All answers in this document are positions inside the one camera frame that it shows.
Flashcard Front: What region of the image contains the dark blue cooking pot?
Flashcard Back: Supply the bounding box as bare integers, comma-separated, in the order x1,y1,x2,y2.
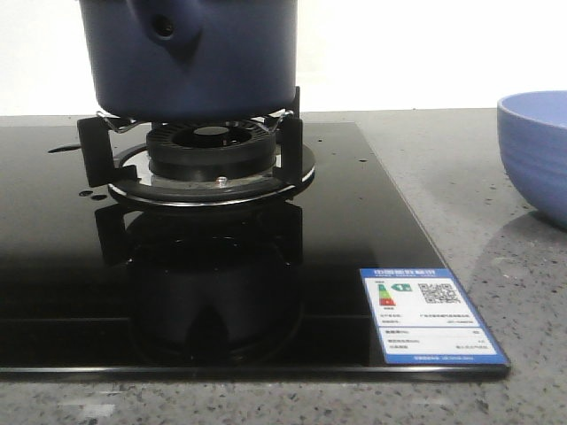
80,1,298,122

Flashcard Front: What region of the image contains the light blue ceramic bowl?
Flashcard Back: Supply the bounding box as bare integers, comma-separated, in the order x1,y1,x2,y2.
497,90,566,228

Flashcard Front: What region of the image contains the black metal pot support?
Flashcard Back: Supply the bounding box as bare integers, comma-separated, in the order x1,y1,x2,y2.
77,93,315,208

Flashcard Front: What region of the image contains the black round burner head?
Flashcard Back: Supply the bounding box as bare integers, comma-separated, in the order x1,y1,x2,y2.
146,124,276,182

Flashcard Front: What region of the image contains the blue energy label sticker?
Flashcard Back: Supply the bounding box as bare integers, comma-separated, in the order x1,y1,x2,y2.
360,268,508,366

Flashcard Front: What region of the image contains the black glass gas stove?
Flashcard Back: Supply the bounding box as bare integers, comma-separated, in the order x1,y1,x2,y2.
1,123,510,381

